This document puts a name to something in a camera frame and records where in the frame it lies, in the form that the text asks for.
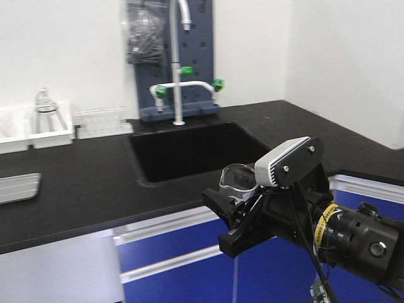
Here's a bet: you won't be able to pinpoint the white test tube rack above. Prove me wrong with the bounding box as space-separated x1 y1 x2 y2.
73 106 133 140

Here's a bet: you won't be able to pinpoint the clear glass beaker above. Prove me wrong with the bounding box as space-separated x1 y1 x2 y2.
219 163 258 205

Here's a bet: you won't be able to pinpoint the black lab sink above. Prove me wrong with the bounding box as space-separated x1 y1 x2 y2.
129 121 270 185

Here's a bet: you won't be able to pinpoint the silver metal tray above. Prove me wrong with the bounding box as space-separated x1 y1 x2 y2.
1 173 42 205

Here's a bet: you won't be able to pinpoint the white lab faucet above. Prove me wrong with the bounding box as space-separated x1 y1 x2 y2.
149 1 224 126

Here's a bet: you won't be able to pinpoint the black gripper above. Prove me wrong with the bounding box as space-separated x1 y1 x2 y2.
201 163 333 258

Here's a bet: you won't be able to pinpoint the white bin with tripod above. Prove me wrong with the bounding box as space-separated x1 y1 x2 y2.
26 102 75 149

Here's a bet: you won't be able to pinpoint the black metal tripod stand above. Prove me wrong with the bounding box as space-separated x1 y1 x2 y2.
35 105 68 133

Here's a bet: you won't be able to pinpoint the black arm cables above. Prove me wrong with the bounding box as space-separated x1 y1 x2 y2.
290 181 340 303

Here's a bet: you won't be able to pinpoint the white middle storage bin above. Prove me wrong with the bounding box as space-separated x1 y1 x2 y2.
1 107 30 154

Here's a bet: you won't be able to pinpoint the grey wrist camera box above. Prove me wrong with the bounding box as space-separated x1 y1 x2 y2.
254 136 324 187

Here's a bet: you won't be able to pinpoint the blue cabinet drawer front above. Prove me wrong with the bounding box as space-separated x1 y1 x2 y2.
113 207 235 302

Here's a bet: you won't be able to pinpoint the round glass flask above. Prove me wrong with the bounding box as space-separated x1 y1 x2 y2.
34 88 59 114

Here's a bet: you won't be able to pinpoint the plastic bag of pegs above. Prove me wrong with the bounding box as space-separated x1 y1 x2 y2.
125 1 167 65

